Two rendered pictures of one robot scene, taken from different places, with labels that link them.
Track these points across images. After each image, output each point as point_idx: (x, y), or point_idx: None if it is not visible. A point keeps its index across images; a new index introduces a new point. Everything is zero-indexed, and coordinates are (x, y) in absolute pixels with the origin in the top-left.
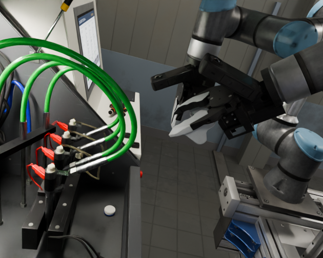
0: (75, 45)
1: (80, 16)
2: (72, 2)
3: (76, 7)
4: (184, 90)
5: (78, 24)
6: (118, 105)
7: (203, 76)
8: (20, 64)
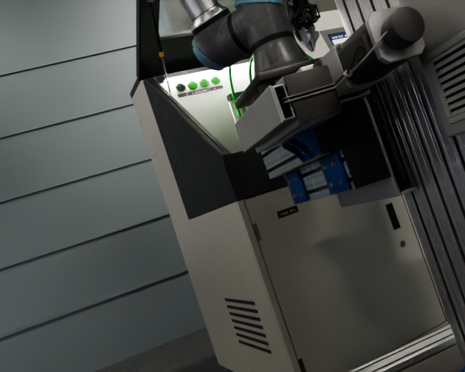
0: (322, 52)
1: (336, 33)
2: (318, 28)
3: (325, 30)
4: (291, 21)
5: (329, 39)
6: None
7: (298, 4)
8: (250, 66)
